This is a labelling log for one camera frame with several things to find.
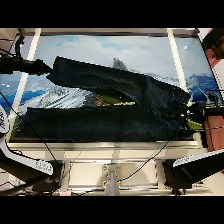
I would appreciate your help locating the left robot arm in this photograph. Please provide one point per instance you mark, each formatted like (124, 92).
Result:
(20, 161)

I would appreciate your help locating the silver frame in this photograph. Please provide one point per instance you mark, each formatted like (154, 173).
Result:
(111, 160)

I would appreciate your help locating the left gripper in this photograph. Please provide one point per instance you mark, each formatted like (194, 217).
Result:
(40, 67)

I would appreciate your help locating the heap of clothes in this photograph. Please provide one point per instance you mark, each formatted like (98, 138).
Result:
(215, 41)

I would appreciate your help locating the dark blue jeans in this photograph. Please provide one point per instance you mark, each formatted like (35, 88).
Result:
(110, 121)

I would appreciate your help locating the red-brown garment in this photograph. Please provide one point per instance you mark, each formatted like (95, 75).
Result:
(215, 133)

